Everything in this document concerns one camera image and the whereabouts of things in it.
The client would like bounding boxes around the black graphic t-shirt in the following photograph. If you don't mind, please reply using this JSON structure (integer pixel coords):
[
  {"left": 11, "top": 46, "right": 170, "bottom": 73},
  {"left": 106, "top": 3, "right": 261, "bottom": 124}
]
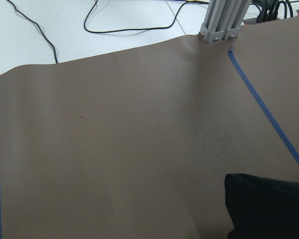
[{"left": 224, "top": 174, "right": 299, "bottom": 239}]

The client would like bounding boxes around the short black desk cable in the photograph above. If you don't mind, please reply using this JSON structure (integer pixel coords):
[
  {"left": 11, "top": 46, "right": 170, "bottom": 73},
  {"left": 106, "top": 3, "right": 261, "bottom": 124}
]
[{"left": 6, "top": 0, "right": 59, "bottom": 64}]

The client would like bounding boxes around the long black desk cable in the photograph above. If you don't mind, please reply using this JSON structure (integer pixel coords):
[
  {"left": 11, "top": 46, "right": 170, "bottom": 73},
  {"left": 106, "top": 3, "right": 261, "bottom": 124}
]
[{"left": 83, "top": 0, "right": 210, "bottom": 34}]

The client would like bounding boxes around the aluminium frame post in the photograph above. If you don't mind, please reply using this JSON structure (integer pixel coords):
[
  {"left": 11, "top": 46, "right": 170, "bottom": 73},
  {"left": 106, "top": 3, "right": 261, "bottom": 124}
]
[{"left": 200, "top": 0, "right": 251, "bottom": 43}]

